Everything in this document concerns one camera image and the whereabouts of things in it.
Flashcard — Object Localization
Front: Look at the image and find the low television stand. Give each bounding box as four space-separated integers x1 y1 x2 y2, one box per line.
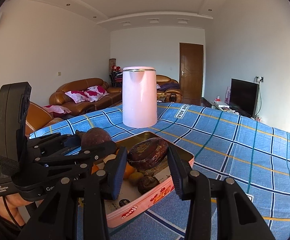
200 97 255 120

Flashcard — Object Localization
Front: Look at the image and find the black television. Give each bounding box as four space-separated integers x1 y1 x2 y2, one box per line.
229 79 259 118

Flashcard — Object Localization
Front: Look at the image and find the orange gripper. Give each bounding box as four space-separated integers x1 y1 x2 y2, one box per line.
91 164 99 174

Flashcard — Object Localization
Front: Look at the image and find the television power cable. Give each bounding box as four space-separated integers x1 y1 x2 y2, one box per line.
254 77 264 119

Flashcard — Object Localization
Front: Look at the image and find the white wall socket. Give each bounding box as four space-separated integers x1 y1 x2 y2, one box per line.
254 76 264 83

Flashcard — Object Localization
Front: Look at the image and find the dark brown interior door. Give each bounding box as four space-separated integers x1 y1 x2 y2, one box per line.
179 43 204 100

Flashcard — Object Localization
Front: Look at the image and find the pink electric kettle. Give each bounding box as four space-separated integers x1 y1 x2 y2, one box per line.
122 67 157 128

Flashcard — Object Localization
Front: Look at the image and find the white pink floral cushion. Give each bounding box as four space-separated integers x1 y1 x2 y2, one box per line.
65 85 109 103

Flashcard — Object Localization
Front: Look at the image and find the purple round fruit with stem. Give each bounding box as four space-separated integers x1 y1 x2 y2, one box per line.
75 127 111 148

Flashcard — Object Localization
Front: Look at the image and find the brown leather chair near table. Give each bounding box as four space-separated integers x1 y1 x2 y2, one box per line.
25 102 63 137

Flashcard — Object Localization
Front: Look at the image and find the green-brown round kiwi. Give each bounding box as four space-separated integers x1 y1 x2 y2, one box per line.
128 172 144 186

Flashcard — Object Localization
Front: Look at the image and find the brown leather sofa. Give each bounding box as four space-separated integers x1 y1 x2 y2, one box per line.
49 78 122 116

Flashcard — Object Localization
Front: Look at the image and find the brown leather armchair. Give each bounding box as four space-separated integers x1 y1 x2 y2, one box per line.
156 75 182 103

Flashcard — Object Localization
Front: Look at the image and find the person's left hand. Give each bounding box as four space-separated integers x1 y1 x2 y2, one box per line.
0 193 32 226

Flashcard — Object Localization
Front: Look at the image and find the large orange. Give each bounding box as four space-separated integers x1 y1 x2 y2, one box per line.
115 148 136 181

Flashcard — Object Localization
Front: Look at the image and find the pink tin box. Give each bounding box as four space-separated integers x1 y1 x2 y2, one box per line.
105 131 194 228

